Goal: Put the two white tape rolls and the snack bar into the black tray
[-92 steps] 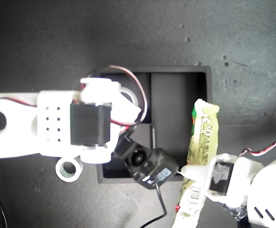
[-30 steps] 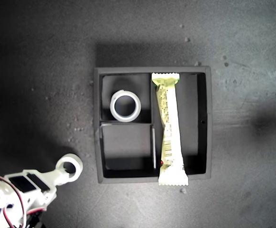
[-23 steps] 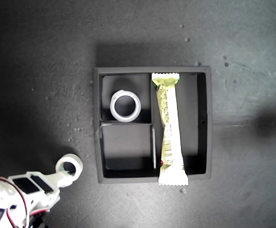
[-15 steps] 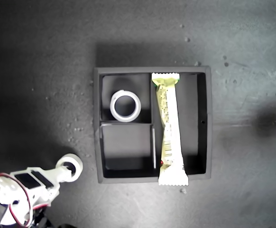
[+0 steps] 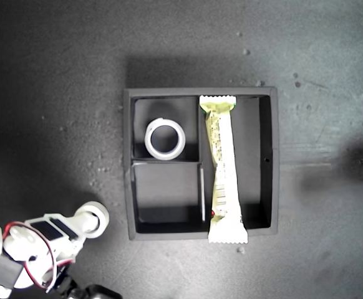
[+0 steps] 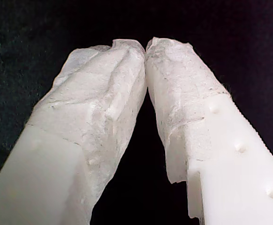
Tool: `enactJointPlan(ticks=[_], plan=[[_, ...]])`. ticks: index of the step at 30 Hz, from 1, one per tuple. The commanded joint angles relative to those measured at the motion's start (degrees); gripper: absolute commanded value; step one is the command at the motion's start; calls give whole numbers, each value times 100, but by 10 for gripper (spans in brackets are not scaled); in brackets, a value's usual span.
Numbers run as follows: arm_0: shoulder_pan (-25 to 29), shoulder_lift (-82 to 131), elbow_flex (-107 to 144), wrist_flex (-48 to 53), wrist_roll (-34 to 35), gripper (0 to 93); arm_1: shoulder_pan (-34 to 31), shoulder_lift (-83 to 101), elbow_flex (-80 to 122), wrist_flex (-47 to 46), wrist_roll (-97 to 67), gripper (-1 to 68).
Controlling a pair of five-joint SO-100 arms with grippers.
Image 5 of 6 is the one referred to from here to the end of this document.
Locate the large white tape roll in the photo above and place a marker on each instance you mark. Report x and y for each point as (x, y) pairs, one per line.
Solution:
(148, 140)

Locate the white tape roll teal core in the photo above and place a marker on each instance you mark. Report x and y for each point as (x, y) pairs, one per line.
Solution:
(104, 218)

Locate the black compartment tray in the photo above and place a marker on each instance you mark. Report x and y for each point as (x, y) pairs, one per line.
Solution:
(250, 140)

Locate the white green snack bar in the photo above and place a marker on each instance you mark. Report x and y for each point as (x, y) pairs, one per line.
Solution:
(225, 155)

